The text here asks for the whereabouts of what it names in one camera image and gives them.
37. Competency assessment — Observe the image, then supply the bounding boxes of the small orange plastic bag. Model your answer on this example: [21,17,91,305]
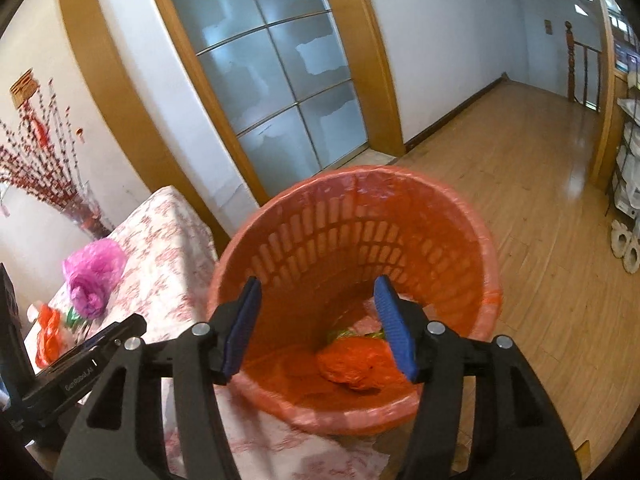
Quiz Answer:
[35,305,63,367]

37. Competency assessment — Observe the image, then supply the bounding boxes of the clear glass vase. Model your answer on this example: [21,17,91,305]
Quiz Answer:
[60,182,113,240]

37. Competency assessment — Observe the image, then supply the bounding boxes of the wooden stair railing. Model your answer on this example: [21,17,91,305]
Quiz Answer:
[564,21,603,111]

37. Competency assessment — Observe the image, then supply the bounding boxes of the wooden door frame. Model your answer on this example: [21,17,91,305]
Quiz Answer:
[140,0,406,206]

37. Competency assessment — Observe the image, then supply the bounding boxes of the metal shoe rack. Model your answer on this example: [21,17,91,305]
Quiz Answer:
[605,70,640,231]

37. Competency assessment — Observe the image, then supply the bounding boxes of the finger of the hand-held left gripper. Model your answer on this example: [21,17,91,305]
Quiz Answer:
[50,313,148,367]

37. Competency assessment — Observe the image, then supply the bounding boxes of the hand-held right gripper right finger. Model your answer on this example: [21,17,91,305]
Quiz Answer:
[374,275,583,480]

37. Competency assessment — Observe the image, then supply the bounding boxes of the frosted glass sliding door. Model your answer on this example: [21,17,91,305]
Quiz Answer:
[157,0,371,191]

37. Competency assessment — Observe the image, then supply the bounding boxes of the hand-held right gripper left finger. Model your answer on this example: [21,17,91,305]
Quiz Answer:
[54,276,263,480]

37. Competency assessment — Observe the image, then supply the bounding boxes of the gold red wall decoration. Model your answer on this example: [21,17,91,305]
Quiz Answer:
[10,69,43,108]

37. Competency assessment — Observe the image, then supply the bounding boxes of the green plastic scrap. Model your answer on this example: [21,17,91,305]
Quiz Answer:
[327,327,386,341]

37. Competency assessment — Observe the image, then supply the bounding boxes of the red berry branches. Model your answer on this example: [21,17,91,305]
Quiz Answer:
[0,77,93,211]

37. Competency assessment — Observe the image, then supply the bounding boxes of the white fluffy slippers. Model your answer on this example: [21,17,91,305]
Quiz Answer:
[610,219,640,275]

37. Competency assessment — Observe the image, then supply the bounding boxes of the floral pink tablecloth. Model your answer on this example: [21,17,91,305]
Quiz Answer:
[20,185,391,480]

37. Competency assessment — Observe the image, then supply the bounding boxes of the pink plastic bag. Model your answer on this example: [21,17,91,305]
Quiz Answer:
[62,239,127,320]

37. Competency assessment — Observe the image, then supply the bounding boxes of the orange plastic waste basket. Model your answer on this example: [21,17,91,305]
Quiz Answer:
[206,165,502,436]

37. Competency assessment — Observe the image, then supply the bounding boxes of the wooden wall trim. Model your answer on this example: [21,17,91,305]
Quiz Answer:
[55,0,231,256]

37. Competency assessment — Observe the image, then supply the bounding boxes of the red gold hanging ornament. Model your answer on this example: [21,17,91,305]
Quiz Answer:
[30,110,51,148]

